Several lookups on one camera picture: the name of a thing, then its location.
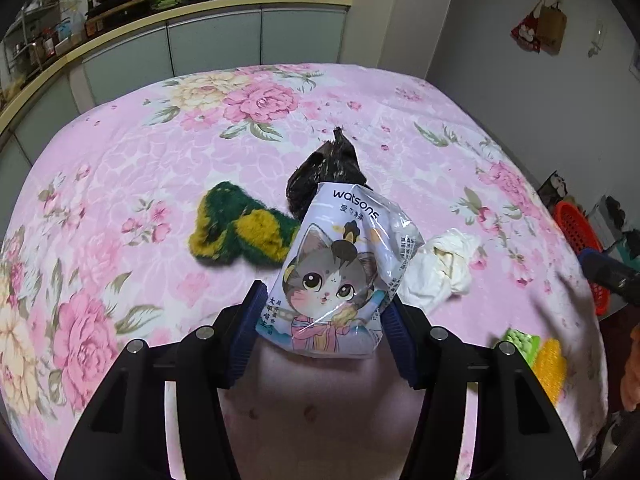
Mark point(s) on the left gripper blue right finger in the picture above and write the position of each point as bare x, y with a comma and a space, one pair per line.
403, 336

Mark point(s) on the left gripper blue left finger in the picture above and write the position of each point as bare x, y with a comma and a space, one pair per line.
244, 332

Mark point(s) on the white tissue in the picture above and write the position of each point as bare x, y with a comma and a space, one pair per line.
439, 270

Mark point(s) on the green yellow scrub sponge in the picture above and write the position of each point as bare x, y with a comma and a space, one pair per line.
230, 224

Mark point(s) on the green snack wrapper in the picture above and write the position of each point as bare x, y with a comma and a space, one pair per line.
527, 344

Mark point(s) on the cat print watsons packet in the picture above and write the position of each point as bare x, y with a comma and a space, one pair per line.
344, 266

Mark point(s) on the black plastic bag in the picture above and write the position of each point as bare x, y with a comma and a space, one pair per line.
335, 162

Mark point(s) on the person right hand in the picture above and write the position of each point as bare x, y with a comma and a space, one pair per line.
630, 383

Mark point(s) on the red plastic mesh basket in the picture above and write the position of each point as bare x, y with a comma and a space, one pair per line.
580, 235

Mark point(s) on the pink floral table cloth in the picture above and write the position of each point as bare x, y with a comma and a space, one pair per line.
147, 215

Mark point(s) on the brown paper bag hanging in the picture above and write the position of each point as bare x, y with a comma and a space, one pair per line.
551, 28

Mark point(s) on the white wall intercom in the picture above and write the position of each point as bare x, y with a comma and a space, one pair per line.
597, 39

